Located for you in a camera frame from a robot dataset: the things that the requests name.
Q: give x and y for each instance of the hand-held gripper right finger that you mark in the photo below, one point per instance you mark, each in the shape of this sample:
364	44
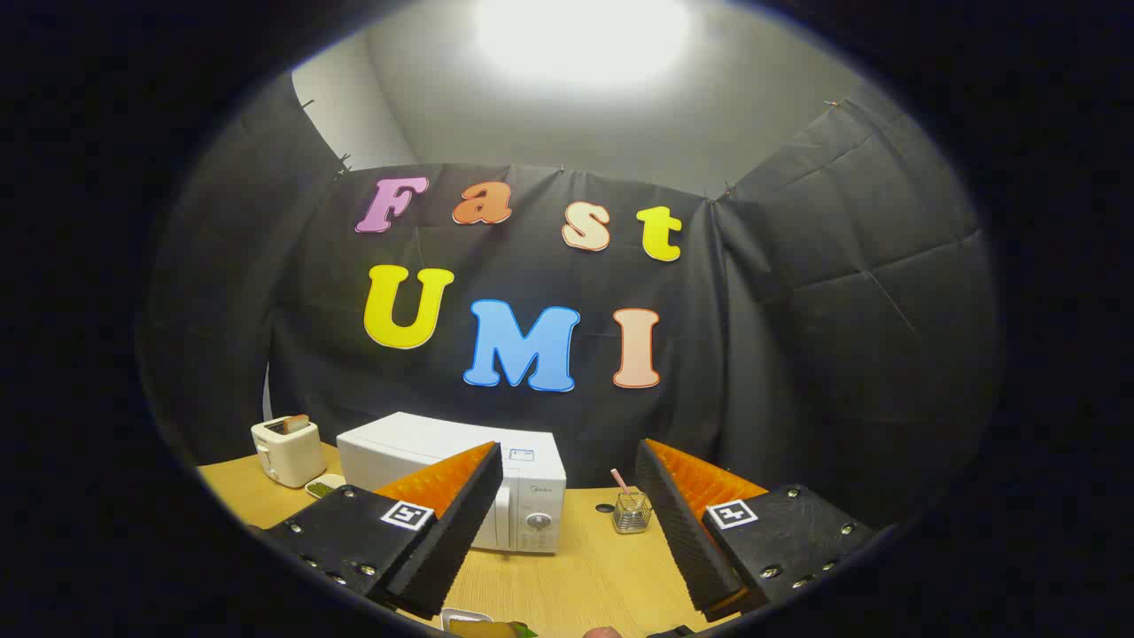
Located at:
687	540

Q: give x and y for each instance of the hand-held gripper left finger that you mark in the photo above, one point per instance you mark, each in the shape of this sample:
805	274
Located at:
443	549

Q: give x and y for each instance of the brown bread lettuce sandwich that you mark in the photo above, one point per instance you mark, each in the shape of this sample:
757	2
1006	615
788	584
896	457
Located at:
483	630

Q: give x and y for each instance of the white microwave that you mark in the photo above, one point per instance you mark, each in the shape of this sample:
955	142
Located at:
399	443

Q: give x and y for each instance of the white rectangular tray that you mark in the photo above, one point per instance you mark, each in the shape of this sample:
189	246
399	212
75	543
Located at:
465	614

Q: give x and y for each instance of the pink striped straw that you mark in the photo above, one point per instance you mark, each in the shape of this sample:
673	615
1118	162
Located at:
619	481

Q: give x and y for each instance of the white divided bean dish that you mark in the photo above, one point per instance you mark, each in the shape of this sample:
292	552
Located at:
323	487

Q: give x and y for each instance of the white toaster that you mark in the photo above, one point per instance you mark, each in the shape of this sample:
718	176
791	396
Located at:
288	456

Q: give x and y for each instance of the toast slice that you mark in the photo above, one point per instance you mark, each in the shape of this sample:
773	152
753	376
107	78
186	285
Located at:
298	423

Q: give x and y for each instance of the ceiling light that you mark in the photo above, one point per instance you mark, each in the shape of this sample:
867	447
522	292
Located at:
580	35

